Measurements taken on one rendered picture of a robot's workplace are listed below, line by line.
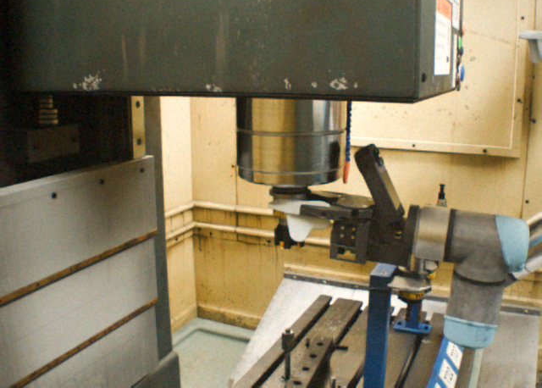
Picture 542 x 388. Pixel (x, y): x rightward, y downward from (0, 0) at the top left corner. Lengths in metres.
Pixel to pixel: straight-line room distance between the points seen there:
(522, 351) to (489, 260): 1.05
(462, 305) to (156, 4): 0.58
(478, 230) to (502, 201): 1.03
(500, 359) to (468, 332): 0.97
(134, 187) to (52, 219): 0.24
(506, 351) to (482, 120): 0.70
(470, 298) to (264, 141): 0.35
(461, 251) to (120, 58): 0.53
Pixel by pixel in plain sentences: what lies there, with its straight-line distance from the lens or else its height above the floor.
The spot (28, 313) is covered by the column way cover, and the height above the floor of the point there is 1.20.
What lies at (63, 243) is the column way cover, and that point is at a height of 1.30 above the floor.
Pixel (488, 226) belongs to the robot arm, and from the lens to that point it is 0.77.
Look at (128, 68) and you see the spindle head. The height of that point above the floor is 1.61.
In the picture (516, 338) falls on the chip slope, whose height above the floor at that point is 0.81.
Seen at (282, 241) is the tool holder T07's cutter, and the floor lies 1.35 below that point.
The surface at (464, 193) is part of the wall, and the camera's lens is 1.80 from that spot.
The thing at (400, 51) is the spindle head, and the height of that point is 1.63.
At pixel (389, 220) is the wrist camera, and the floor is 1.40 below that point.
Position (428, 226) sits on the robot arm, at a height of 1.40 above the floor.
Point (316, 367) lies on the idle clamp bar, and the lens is 1.26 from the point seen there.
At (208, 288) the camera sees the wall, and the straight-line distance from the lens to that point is 2.23.
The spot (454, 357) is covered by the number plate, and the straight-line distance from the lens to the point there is 1.41.
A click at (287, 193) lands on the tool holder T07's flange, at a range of 0.80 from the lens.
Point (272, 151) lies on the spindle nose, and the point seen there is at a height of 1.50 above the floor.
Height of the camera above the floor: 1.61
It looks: 12 degrees down
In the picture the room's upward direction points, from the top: straight up
